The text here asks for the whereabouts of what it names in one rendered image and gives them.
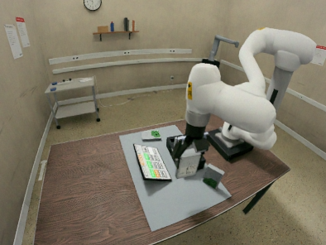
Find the status display panel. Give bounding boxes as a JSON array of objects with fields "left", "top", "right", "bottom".
[{"left": 133, "top": 144, "right": 172, "bottom": 181}]

